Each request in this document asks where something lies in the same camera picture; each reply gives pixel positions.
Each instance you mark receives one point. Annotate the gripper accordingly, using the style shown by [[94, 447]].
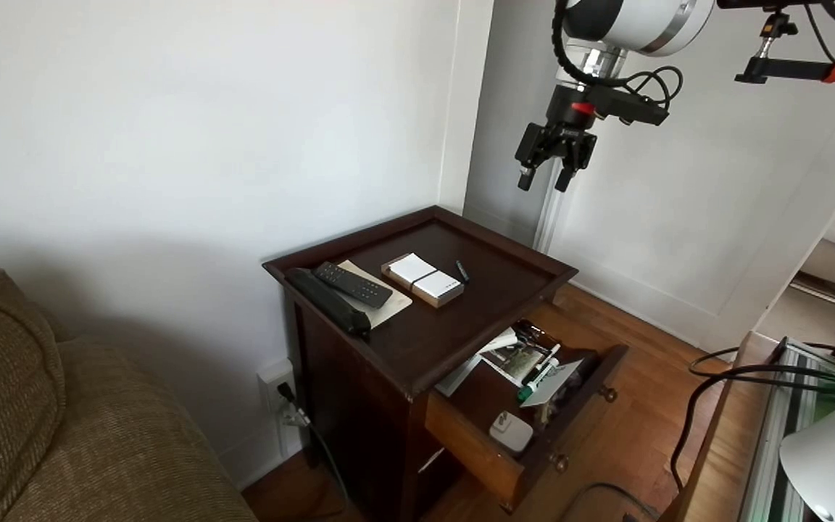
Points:
[[566, 141]]

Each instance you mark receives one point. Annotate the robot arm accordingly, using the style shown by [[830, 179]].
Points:
[[642, 22]]

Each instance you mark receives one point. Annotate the black marker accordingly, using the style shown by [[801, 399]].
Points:
[[462, 271]]

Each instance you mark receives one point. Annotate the green capped marker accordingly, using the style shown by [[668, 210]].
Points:
[[539, 373]]

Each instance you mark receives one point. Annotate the white notepad in holder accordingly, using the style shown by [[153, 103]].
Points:
[[421, 278]]

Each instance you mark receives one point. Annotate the stack of papers and photos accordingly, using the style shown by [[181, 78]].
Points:
[[512, 359]]

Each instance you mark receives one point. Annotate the white paper sheet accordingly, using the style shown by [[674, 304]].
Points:
[[559, 380]]

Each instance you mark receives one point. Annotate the beige paper sheet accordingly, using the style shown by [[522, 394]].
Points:
[[388, 308]]

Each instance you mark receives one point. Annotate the dark wooden nightstand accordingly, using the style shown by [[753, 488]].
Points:
[[417, 341]]

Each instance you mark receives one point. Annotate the black remote control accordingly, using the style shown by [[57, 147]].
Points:
[[352, 284]]

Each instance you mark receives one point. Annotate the brass drawer knob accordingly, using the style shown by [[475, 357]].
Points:
[[560, 462], [609, 394]]

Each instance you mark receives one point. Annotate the small white box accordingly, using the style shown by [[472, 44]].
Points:
[[510, 431]]

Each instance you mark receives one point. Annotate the nightstand drawer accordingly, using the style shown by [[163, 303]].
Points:
[[483, 435]]

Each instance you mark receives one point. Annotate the brown couch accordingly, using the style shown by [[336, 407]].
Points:
[[62, 406]]

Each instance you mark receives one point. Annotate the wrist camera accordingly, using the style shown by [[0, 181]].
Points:
[[638, 109]]

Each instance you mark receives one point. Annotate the camera on mount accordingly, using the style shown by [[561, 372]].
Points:
[[802, 69]]

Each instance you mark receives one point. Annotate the white wall socket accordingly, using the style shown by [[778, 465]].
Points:
[[272, 380]]

